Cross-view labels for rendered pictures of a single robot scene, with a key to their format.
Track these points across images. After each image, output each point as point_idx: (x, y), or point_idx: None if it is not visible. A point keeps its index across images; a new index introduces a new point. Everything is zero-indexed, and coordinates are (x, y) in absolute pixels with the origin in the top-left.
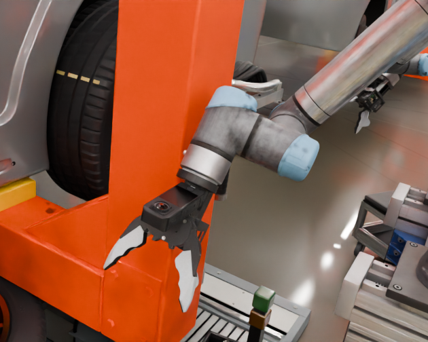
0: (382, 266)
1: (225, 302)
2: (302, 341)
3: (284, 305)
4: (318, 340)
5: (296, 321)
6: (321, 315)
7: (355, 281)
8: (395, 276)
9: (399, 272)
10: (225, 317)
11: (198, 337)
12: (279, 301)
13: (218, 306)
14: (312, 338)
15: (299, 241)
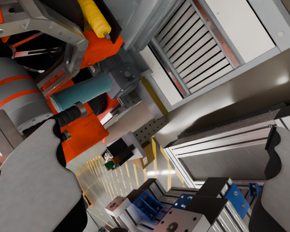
0: (117, 221)
1: (211, 9)
2: (277, 56)
3: (270, 27)
4: None
5: (264, 54)
6: None
7: (107, 211)
8: (107, 230)
9: (108, 231)
10: (206, 26)
11: (183, 41)
12: (268, 19)
13: (203, 14)
14: None
15: None
